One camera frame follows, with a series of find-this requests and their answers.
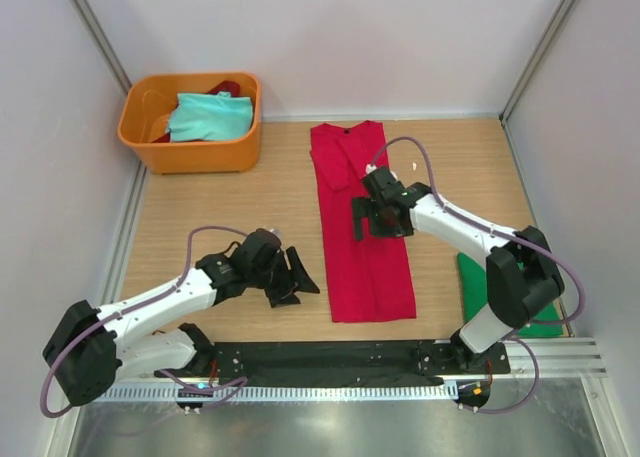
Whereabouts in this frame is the orange plastic bin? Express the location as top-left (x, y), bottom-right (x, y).
top-left (118, 72), bottom-right (262, 174)

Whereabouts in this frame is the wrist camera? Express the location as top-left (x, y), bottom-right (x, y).
top-left (361, 164), bottom-right (405, 203)
top-left (231, 228), bottom-right (281, 274)

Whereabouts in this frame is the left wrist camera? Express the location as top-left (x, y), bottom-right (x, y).
top-left (231, 228), bottom-right (281, 274)

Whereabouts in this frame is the folded green t-shirt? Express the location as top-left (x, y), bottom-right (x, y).
top-left (455, 253), bottom-right (564, 338)

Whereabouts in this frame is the red t-shirt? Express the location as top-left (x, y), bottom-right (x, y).
top-left (310, 121), bottom-right (417, 323)

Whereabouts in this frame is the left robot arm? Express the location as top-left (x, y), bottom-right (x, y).
top-left (43, 247), bottom-right (319, 407)

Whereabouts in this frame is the dark red garment in bin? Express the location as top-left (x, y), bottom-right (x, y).
top-left (207, 80), bottom-right (240, 98)

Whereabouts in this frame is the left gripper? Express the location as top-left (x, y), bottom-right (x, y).
top-left (248, 246), bottom-right (319, 307)

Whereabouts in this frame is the orange garment in bin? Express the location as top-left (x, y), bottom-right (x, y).
top-left (149, 113), bottom-right (171, 144)

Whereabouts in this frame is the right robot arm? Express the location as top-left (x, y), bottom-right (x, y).
top-left (352, 177), bottom-right (565, 373)

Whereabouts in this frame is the aluminium frame rail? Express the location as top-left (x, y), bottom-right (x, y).
top-left (59, 337), bottom-right (610, 384)

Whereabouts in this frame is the teal t-shirt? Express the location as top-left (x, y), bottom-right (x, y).
top-left (166, 91), bottom-right (254, 143)

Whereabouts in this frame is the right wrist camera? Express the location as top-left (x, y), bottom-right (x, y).
top-left (361, 164), bottom-right (405, 203)

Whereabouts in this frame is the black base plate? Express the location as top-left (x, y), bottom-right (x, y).
top-left (171, 340), bottom-right (511, 388)

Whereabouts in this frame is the slotted cable duct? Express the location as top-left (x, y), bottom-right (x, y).
top-left (95, 381), bottom-right (458, 403)

